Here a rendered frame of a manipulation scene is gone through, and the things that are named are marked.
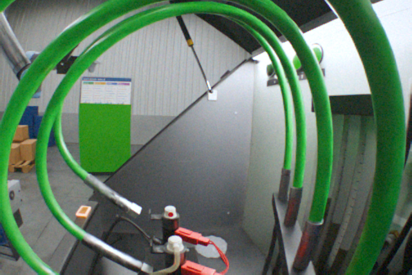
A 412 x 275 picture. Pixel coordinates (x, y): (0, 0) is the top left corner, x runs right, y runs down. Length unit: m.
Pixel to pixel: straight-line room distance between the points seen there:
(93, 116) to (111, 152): 0.70
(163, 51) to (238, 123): 6.54
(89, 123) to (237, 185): 3.16
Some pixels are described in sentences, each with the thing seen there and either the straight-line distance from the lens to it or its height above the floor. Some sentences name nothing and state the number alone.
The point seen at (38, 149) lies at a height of 1.21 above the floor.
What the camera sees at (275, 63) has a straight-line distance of 0.33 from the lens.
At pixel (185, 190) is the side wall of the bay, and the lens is 0.65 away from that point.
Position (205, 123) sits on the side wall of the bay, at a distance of 0.60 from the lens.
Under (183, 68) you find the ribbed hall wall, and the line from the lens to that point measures 7.05.
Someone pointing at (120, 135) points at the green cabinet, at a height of 0.75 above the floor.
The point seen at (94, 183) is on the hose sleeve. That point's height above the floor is 1.14.
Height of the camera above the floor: 1.25
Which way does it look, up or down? 3 degrees down
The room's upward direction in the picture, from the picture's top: 3 degrees clockwise
